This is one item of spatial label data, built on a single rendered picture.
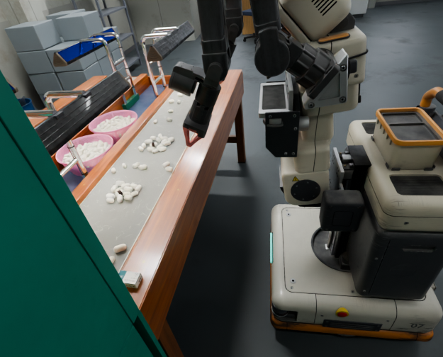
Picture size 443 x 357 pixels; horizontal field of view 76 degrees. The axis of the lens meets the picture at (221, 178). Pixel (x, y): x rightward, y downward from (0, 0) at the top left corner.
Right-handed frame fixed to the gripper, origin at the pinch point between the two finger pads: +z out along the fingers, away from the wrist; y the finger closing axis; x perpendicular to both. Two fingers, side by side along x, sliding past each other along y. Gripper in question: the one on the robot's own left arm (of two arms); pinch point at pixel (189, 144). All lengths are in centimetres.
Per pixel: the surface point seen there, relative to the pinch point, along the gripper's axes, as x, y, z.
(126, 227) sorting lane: -10.0, 10.6, 33.9
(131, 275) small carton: -1.7, 31.3, 24.6
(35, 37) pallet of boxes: -191, -222, 101
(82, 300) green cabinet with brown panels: -6, 51, -1
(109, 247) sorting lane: -11.9, 19.3, 34.8
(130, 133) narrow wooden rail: -31, -49, 42
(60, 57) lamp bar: -82, -77, 32
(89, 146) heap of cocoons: -47, -41, 53
